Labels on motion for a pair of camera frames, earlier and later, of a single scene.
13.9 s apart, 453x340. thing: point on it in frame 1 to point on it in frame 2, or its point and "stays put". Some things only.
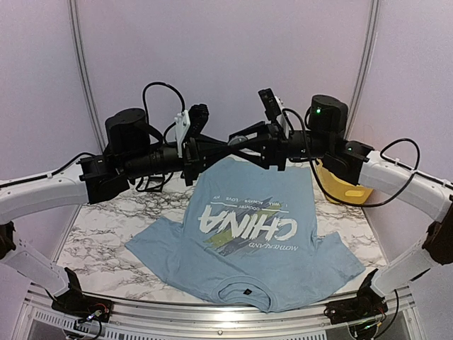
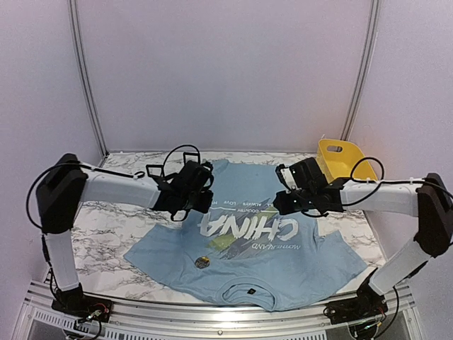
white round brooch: x=237 y=139 to x=202 y=262
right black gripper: x=276 y=145 to x=283 y=207
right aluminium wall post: x=367 y=64 stays put
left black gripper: x=195 y=158 to x=204 y=206
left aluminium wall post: x=84 y=76 stays put
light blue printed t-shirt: x=248 y=234 stays put
